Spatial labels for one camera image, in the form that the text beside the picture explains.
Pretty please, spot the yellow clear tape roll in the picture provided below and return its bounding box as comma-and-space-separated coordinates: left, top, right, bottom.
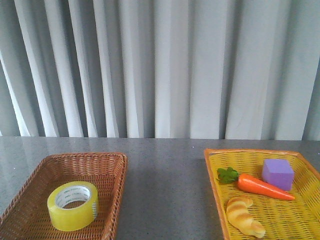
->
47, 181, 99, 232

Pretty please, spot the white pleated curtain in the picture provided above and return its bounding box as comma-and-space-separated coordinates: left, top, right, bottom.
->
0, 0, 320, 141

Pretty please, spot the orange toy carrot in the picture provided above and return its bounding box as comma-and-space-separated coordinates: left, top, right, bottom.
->
216, 167, 296, 201

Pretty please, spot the toy bread croissant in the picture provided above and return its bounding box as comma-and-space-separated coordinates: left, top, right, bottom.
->
226, 195, 266, 238

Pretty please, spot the purple foam cube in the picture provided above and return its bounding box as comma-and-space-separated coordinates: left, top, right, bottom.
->
261, 158, 295, 191

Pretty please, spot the brown wicker basket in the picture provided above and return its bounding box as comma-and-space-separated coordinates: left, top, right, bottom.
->
0, 152, 128, 240

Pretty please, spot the yellow wicker basket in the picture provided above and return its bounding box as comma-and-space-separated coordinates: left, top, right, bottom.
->
204, 148, 320, 240

